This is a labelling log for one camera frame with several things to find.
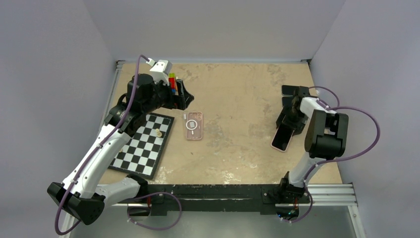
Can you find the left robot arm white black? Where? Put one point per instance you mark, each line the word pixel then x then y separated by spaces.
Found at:
pixel 80 194

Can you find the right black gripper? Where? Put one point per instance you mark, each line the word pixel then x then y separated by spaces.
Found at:
pixel 297 126

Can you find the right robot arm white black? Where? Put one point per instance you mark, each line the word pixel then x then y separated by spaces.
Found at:
pixel 325 139

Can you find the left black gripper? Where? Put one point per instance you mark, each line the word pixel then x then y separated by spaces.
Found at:
pixel 174 101

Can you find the colourful toy brick car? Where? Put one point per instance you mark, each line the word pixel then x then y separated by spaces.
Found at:
pixel 173 84

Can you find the clear magsafe phone case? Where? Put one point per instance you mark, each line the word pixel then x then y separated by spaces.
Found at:
pixel 192 124

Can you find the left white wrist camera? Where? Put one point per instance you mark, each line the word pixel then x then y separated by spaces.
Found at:
pixel 160 71

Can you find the pink phone case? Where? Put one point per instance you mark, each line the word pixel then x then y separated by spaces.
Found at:
pixel 195 126

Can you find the black white chessboard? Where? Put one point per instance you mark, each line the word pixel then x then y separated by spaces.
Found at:
pixel 141 155

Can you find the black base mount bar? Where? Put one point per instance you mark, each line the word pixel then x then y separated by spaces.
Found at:
pixel 266 199

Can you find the phone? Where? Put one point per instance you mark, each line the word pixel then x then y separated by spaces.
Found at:
pixel 282 138

